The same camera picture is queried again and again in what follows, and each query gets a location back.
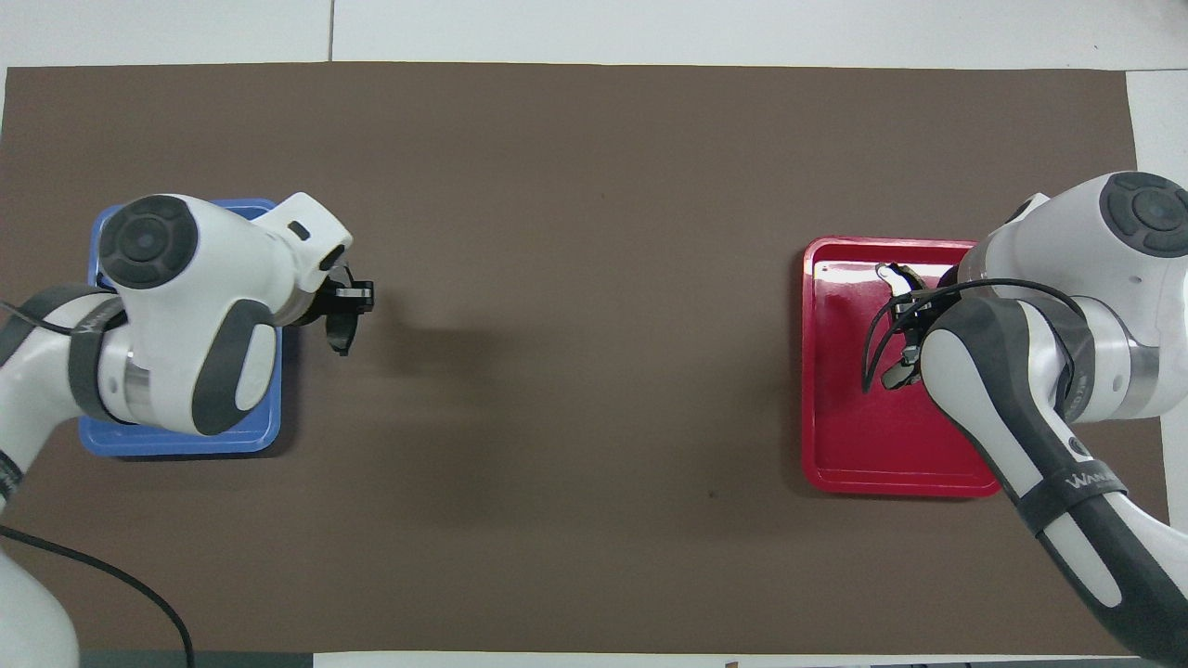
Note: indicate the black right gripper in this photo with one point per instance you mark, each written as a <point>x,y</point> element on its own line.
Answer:
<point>919,320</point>

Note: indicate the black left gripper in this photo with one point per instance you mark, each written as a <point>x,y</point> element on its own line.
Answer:
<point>348,295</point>

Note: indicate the curved brake shoe grey lining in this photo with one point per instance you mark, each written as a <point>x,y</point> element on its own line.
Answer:
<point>891,276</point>

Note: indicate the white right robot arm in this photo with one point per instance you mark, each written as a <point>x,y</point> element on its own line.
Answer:
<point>1049,250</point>

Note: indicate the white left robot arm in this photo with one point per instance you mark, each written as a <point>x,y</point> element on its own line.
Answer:
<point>213,269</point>

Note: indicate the red plastic tray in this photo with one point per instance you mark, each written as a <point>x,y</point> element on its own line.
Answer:
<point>854,417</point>

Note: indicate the blue plastic tray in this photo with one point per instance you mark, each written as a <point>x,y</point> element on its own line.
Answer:
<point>186,438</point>

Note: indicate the brown table mat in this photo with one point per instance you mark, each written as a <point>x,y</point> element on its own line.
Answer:
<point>594,278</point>

